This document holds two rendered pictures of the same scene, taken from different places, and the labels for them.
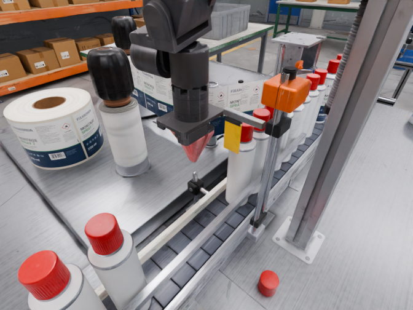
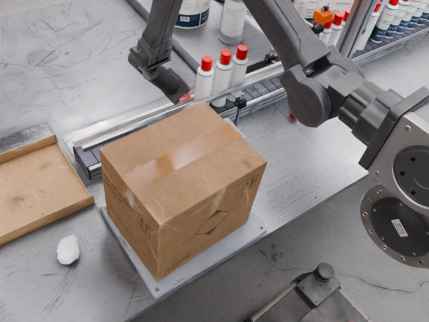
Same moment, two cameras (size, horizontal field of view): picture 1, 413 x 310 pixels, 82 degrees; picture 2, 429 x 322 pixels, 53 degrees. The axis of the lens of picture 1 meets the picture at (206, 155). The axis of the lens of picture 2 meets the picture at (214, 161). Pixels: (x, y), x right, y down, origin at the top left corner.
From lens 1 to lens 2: 1.12 m
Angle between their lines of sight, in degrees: 13
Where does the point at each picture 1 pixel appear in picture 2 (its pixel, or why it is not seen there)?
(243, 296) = (281, 115)
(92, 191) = (205, 46)
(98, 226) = (242, 48)
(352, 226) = not seen: hidden behind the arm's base
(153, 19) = not seen: outside the picture
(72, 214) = (196, 55)
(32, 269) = (225, 52)
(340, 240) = not seen: hidden behind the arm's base
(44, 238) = (176, 66)
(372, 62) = (359, 11)
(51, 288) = (228, 60)
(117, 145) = (229, 21)
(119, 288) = (238, 76)
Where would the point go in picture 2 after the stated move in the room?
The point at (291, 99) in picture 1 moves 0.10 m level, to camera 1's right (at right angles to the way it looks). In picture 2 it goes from (322, 19) to (354, 27)
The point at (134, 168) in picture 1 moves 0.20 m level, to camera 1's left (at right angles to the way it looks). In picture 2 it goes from (232, 39) to (182, 27)
